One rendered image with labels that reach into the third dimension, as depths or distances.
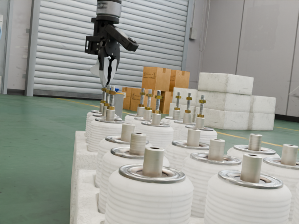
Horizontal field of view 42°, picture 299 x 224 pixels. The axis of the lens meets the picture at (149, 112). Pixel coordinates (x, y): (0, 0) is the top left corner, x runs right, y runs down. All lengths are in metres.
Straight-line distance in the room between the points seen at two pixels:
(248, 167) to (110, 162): 0.18
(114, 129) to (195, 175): 0.42
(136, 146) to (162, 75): 4.51
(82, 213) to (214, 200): 0.17
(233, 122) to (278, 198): 3.46
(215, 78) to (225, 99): 0.24
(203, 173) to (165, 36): 7.11
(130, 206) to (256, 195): 0.13
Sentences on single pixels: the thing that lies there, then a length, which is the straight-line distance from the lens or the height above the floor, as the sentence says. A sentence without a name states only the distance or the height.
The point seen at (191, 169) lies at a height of 0.24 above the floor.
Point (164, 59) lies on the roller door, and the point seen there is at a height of 0.89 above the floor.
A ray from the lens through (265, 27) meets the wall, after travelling 7.37.
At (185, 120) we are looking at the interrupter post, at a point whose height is 0.26.
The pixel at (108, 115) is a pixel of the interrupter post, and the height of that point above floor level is 0.27.
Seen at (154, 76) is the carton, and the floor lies 0.47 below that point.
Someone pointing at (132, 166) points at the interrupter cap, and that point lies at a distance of 0.46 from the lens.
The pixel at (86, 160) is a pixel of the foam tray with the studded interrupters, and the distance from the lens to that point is 0.90.
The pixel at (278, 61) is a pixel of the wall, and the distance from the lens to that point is 7.08.
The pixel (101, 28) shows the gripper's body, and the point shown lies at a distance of 1.22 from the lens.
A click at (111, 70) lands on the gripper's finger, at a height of 0.39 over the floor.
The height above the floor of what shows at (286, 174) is 0.24.
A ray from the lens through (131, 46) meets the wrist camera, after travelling 1.14.
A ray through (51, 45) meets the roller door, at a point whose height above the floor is 0.83.
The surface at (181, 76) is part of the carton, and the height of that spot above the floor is 0.52.
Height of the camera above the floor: 0.35
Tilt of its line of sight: 4 degrees down
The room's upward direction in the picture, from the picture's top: 6 degrees clockwise
